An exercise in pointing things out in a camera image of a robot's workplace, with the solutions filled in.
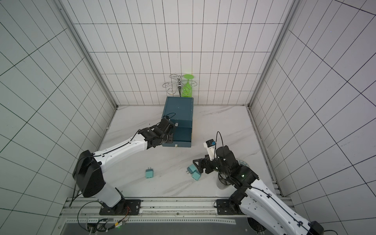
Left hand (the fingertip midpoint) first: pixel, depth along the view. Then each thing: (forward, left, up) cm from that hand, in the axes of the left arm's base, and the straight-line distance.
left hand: (166, 137), depth 85 cm
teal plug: (-17, +10, -12) cm, 23 cm away
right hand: (-15, -17, +3) cm, 23 cm away
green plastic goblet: (+30, -12, +13) cm, 35 cm away
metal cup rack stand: (+33, -4, +16) cm, 37 cm away
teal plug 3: (-18, -18, -12) cm, 28 cm away
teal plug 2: (-14, -15, -12) cm, 24 cm away
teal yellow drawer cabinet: (+14, -8, +9) cm, 18 cm away
